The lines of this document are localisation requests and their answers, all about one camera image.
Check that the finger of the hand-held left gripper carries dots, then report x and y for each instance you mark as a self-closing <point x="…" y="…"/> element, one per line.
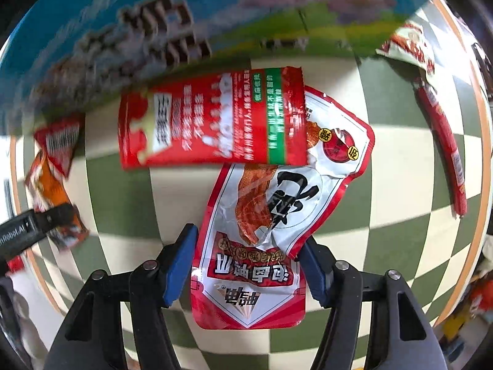
<point x="54" y="217"/>

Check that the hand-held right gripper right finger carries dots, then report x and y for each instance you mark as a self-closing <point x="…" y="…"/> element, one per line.
<point x="312" y="275"/>

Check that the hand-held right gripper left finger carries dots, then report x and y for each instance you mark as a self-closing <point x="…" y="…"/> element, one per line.
<point x="180" y="268"/>

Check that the orange panda snack packet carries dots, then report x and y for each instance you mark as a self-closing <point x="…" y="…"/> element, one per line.
<point x="50" y="192"/>

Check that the red white duck snack packet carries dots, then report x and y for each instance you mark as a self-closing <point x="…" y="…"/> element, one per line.
<point x="250" y="216"/>

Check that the printed blue cardboard box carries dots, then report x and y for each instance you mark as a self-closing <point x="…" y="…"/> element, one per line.
<point x="115" y="27"/>

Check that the small dark red snack packet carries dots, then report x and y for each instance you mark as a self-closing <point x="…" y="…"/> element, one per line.
<point x="59" y="140"/>

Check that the red snack packet white print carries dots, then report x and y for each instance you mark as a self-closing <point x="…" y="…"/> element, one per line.
<point x="212" y="119"/>

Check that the red sausage stick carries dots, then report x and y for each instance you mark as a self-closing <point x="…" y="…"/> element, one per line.
<point x="443" y="142"/>

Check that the small red white snack packet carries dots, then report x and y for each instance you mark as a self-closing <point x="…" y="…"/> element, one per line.
<point x="412" y="46"/>

